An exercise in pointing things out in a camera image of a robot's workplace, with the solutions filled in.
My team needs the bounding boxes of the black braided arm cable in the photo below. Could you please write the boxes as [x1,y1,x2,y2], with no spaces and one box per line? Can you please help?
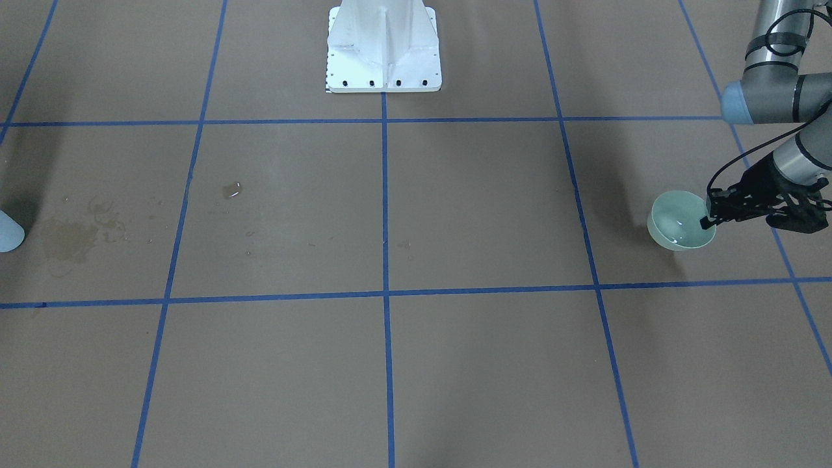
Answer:
[707,6,816,202]

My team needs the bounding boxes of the mint green bowl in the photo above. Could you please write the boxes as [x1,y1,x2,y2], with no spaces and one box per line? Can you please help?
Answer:
[647,190,716,252]

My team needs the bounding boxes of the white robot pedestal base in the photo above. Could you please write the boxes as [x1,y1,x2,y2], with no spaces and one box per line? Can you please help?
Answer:
[325,1,443,93]

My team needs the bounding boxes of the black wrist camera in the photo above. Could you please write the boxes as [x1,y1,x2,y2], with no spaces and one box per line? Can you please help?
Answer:
[766,177,831,234]

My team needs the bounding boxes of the brown paper table mat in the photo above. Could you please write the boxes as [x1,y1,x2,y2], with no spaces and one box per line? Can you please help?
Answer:
[2,1,830,467]

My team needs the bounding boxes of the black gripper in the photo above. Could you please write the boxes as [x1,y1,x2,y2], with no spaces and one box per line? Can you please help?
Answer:
[699,159,793,231]

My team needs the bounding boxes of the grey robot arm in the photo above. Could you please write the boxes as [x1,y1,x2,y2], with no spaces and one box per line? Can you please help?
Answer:
[699,1,831,234]

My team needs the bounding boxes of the light blue cup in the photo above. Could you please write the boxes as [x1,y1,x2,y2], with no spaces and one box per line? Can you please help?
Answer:
[0,211,25,253]

